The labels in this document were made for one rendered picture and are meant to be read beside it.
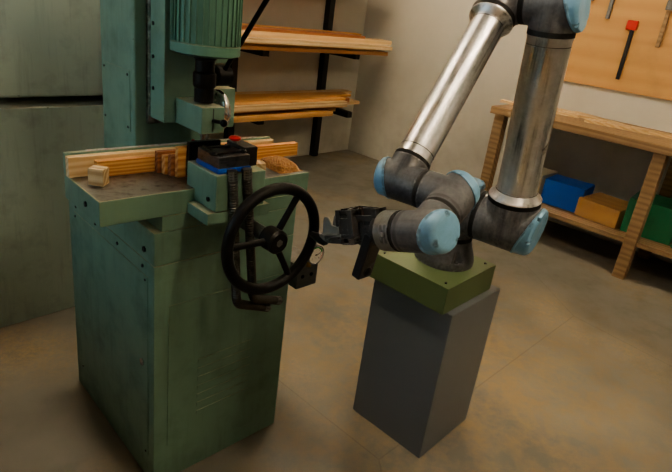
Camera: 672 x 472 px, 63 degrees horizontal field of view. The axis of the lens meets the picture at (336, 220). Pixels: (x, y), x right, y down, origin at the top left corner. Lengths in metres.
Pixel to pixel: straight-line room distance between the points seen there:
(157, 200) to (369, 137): 4.26
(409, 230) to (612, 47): 3.38
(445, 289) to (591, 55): 3.02
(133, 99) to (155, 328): 0.63
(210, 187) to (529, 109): 0.83
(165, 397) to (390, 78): 4.13
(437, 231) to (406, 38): 4.18
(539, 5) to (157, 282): 1.14
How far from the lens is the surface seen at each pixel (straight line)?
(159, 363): 1.56
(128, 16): 1.63
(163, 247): 1.39
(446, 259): 1.72
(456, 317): 1.70
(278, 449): 1.93
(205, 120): 1.48
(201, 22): 1.42
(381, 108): 5.35
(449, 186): 1.18
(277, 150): 1.69
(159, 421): 1.69
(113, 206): 1.30
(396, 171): 1.24
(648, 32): 4.30
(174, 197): 1.36
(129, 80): 1.65
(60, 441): 2.02
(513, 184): 1.58
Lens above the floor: 1.35
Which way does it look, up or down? 21 degrees down
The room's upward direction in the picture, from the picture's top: 8 degrees clockwise
